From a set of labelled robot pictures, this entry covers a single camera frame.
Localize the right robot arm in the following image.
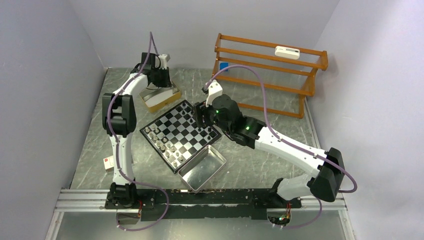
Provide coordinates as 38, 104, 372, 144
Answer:
193, 94, 345, 207

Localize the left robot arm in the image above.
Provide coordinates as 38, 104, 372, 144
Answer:
101, 52, 172, 208

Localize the gold tin of white pieces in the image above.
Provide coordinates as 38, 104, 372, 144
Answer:
139, 83, 182, 113

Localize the black white chessboard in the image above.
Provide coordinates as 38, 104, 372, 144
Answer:
139, 100, 222, 173

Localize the blue cube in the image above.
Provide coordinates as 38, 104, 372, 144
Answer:
218, 62, 230, 72

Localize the silver metal tin lid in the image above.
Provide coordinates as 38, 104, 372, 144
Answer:
177, 144, 227, 194

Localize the orange wooden rack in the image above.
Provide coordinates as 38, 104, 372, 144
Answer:
213, 33, 329, 119

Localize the small white card box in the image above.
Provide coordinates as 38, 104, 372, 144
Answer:
102, 155, 114, 173

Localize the white rectangular device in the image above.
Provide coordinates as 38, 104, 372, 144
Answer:
274, 46, 301, 60

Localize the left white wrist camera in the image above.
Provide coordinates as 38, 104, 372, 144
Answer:
158, 53, 170, 70

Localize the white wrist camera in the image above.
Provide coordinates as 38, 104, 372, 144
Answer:
158, 53, 170, 70
205, 80, 223, 107

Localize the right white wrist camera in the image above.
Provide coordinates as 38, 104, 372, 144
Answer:
205, 80, 223, 107

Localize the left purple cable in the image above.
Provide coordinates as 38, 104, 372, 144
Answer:
107, 31, 170, 232

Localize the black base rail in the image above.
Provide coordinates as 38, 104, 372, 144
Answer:
104, 188, 302, 222

